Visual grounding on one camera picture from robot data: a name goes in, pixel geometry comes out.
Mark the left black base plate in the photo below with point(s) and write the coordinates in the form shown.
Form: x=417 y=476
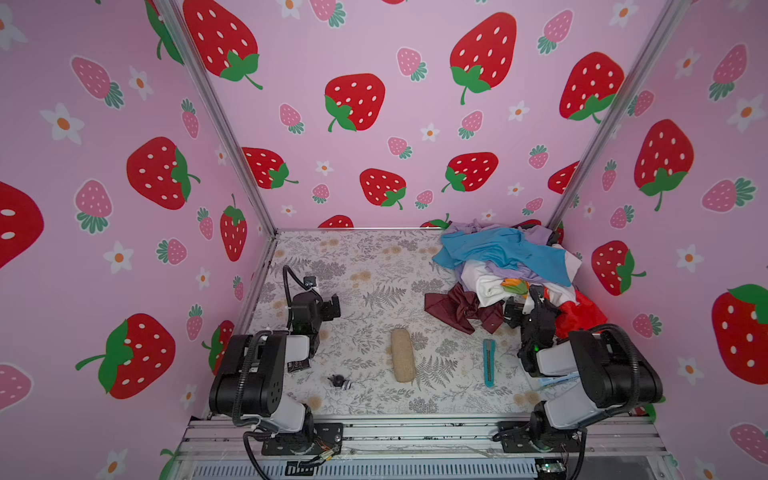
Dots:
x=312 y=441

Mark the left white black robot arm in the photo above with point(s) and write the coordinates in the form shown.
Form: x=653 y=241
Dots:
x=249 y=385

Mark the aluminium front rail frame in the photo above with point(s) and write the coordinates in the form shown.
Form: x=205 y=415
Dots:
x=431 y=446

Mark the teal blue cloth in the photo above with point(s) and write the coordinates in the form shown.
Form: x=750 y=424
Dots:
x=506 y=248

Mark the small black card packet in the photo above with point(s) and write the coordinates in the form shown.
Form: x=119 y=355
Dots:
x=298 y=365

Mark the maroon cloth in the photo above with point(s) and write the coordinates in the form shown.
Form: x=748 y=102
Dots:
x=458 y=307

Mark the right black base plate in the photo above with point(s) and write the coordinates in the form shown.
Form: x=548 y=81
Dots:
x=531 y=437

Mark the red cloth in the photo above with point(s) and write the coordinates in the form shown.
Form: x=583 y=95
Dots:
x=578 y=315

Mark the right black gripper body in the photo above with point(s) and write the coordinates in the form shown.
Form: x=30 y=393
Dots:
x=519 y=309

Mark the tan oblong sponge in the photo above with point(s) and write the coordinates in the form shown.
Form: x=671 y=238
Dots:
x=402 y=352

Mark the small black binder clip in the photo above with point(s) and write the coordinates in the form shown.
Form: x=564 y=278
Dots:
x=340 y=382

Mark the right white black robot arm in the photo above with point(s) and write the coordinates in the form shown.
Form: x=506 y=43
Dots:
x=613 y=377

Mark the blue white wipes packet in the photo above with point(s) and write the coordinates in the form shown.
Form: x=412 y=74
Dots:
x=545 y=382

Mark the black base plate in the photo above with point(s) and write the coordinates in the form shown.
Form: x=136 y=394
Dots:
x=312 y=441
x=531 y=437

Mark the teal utility knife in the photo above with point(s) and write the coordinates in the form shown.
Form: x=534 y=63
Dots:
x=489 y=362

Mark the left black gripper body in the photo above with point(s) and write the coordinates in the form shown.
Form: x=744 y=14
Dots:
x=330 y=306

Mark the white printed t-shirt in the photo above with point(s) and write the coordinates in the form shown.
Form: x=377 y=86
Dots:
x=490 y=288

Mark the lavender purple cloth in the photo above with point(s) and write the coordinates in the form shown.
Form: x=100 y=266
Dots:
x=533 y=231

